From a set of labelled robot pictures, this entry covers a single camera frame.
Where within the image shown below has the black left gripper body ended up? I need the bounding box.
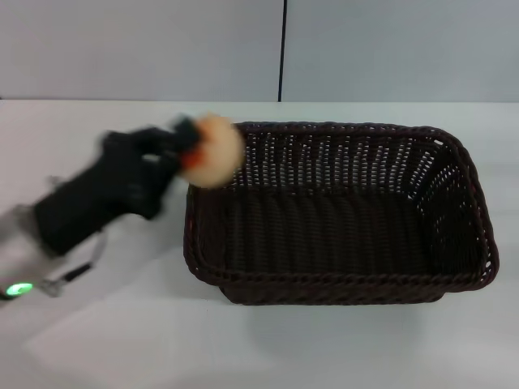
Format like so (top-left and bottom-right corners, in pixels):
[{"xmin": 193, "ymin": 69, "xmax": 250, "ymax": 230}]
[{"xmin": 33, "ymin": 126, "xmax": 183, "ymax": 257}]

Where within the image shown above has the round bun with orange topping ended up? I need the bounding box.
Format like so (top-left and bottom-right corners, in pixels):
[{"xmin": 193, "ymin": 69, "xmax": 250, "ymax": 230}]
[{"xmin": 180, "ymin": 114, "xmax": 245, "ymax": 190}]

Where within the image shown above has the dark brown woven basket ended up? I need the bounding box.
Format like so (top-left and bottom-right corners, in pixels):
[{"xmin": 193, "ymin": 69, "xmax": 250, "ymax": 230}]
[{"xmin": 182, "ymin": 120, "xmax": 500, "ymax": 306}]

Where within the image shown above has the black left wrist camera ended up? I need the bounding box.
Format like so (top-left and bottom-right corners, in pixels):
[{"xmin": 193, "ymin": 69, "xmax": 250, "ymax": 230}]
[{"xmin": 121, "ymin": 176, "xmax": 174, "ymax": 222}]

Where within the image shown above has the grey black wrist cable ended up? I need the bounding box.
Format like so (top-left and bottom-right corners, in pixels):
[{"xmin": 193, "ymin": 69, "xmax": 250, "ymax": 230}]
[{"xmin": 40, "ymin": 233, "xmax": 107, "ymax": 297}]

